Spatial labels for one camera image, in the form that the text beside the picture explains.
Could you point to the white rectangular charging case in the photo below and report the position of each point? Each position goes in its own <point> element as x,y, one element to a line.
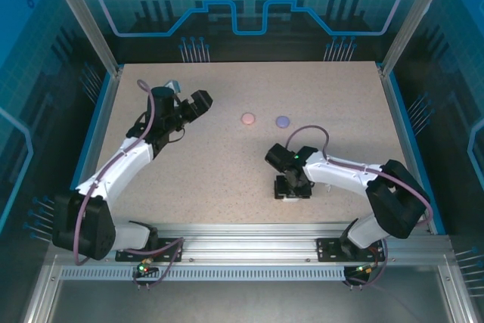
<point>296,199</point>

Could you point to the purple round charging case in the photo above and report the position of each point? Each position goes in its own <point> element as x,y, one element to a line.
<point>283,121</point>

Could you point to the pink round charging case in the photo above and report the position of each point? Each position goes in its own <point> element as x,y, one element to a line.
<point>248,118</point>

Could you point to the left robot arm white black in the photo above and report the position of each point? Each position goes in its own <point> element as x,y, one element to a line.
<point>113,171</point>

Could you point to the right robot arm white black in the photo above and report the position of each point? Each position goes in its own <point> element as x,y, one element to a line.
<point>340,171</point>

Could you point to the small LED connector board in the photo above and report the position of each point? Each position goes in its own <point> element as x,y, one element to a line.
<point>143,269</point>
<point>365,270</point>

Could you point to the metal sheet shelf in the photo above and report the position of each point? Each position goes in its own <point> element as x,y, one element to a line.
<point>246,304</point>

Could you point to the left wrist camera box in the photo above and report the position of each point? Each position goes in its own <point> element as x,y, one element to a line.
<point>172,84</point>

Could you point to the aluminium table side rail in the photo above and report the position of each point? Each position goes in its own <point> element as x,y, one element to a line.
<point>396,111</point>
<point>103,111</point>

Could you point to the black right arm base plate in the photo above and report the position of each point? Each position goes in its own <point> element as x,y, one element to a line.
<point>329,249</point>

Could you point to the aluminium mounting rail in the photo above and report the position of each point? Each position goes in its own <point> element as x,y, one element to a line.
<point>246,243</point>

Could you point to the aluminium frame post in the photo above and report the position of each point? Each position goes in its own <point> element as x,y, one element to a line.
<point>416,16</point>
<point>85,16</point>

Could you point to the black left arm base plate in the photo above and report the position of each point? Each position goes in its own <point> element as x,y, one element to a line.
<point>170,247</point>

